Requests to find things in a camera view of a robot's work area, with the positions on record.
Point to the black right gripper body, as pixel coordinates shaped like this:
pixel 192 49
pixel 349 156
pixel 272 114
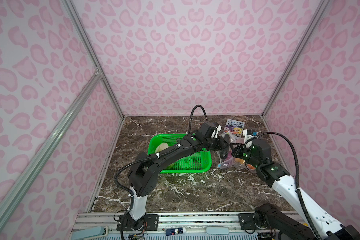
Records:
pixel 246 154

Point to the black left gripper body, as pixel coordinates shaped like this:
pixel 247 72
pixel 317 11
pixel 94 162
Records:
pixel 213 144

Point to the orange toy pumpkin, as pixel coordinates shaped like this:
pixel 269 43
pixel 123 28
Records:
pixel 240 164

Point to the dark purple eggplant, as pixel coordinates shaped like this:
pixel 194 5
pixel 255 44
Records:
pixel 225 146

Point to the clear zip top bag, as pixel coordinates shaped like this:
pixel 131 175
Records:
pixel 233 140

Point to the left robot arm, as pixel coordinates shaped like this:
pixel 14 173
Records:
pixel 140 177

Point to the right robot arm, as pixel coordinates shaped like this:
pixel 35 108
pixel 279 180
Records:
pixel 320 225

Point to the green plastic perforated basket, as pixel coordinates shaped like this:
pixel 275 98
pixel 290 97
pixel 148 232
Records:
pixel 199 162

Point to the green cabbage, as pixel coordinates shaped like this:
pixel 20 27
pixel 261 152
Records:
pixel 161 147

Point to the grey oval pad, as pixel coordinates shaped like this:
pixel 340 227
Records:
pixel 217 231

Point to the grey teal device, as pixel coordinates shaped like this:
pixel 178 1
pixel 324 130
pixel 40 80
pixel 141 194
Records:
pixel 90 233

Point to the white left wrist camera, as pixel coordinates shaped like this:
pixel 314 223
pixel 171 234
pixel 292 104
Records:
pixel 217 130

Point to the aluminium mounting rail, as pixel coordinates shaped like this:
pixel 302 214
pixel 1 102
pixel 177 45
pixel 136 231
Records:
pixel 240 224

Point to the right aluminium corner post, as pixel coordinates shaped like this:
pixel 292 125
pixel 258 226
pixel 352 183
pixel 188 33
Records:
pixel 314 23

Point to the aluminium corner frame post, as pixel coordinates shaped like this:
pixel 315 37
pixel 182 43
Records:
pixel 79 27

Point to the aluminium diagonal frame bar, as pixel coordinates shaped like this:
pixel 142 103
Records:
pixel 20 188

